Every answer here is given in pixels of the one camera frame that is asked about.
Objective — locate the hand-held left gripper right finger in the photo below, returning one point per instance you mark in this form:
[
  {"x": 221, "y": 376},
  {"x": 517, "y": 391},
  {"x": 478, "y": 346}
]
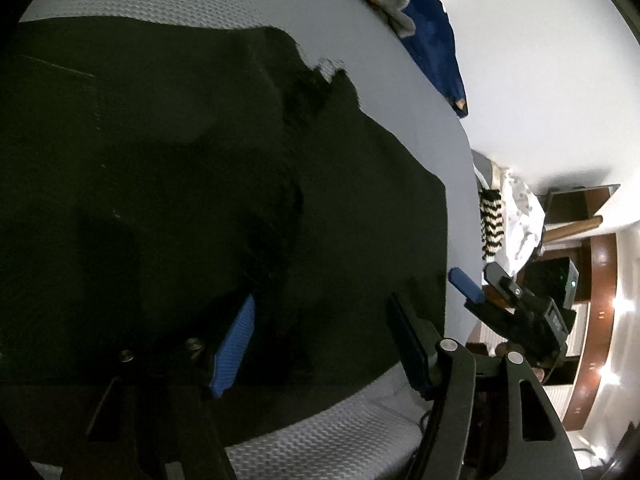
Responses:
[{"x": 415, "y": 355}]

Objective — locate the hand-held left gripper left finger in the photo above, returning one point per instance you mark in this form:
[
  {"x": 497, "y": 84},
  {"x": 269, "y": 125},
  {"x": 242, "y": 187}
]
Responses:
[{"x": 235, "y": 345}]

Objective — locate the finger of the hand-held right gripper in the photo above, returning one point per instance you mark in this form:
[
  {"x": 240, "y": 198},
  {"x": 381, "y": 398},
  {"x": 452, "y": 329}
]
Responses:
[
  {"x": 502, "y": 282},
  {"x": 465, "y": 285}
]

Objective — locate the black pants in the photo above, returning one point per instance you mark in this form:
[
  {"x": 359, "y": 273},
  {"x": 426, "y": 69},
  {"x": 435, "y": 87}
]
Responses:
[{"x": 150, "y": 185}]

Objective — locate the black box with green light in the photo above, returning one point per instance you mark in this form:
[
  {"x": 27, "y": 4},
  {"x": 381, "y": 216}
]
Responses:
[{"x": 555, "y": 275}]

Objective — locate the black white striped knit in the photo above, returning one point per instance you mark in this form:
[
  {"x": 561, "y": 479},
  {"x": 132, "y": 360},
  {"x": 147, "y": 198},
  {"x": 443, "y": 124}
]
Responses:
[{"x": 491, "y": 225}]

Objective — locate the white dotted cloth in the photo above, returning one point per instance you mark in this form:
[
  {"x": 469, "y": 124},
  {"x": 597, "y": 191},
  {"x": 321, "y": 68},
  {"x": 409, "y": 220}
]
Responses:
[{"x": 522, "y": 220}]

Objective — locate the grey cloth with white trim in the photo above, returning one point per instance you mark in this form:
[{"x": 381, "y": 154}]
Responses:
[{"x": 482, "y": 165}]

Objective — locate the blue floral blanket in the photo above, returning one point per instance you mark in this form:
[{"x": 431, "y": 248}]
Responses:
[{"x": 430, "y": 35}]

